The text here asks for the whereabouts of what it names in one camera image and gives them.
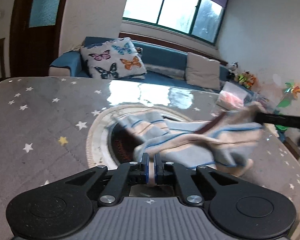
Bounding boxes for butterfly print cushion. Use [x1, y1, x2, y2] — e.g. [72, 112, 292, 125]
[80, 37, 147, 80]

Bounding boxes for orange plush toys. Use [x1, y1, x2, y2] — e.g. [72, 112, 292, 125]
[234, 71, 257, 90]

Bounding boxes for blue sofa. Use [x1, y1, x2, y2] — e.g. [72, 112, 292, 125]
[49, 41, 221, 93]

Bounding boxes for striped blue pink shirt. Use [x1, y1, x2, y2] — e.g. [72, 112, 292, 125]
[117, 103, 265, 177]

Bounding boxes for round black induction cooktop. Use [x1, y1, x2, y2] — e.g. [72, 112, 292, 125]
[85, 105, 192, 170]

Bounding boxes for beige cushion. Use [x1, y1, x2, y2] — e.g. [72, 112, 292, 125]
[185, 53, 220, 90]

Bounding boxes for colourful pinwheel toy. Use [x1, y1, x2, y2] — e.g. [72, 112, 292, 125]
[277, 82, 300, 108]

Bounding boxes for dark wooden door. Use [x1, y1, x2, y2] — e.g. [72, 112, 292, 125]
[9, 0, 66, 77]

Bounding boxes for panda plush toy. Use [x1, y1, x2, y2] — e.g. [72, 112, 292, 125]
[227, 62, 238, 80]

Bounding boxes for green framed window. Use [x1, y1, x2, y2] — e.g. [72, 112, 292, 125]
[123, 0, 228, 45]

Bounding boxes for grey star table cover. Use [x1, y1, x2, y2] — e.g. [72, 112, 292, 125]
[0, 77, 300, 239]

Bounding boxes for green plastic bowl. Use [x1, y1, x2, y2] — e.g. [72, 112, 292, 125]
[275, 125, 288, 133]

